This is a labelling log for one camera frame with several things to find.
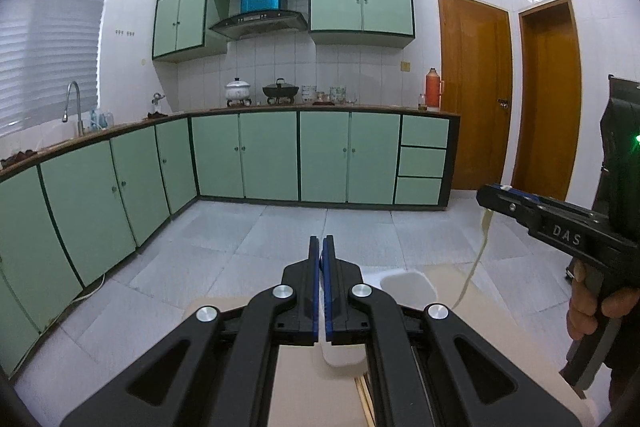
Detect person's right hand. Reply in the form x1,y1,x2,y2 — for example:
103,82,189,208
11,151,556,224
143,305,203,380
567,263,640,342

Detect black range hood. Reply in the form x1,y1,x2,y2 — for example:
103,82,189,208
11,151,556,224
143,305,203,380
209,9,309,40

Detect white cooking pot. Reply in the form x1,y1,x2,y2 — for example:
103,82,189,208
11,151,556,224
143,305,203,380
224,77,251,100

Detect steel kitchen faucet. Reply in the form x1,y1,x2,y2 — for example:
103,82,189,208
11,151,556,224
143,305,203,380
62,81,86,138

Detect black wok with lid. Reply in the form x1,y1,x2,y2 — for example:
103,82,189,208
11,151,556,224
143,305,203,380
262,78,300,104

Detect brown wooden door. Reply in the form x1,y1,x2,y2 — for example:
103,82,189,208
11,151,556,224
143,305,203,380
437,0,514,192
512,0,584,204

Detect orange thermos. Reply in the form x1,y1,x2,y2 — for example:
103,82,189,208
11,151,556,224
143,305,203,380
426,68,445,110

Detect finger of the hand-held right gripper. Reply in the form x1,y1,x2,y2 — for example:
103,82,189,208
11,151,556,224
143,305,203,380
476,183,547,234

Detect white window blinds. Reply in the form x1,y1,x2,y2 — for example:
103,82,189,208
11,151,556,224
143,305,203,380
0,0,119,138

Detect white floor cable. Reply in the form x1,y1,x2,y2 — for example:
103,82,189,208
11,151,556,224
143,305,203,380
70,273,107,306

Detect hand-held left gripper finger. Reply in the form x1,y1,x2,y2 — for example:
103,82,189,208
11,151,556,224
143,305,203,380
322,235,596,427
60,236,321,427

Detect clear bottles by sink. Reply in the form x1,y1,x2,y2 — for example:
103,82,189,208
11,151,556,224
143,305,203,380
90,107,114,130

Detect green lower kitchen cabinets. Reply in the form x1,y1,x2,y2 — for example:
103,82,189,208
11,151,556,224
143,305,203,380
0,107,461,379

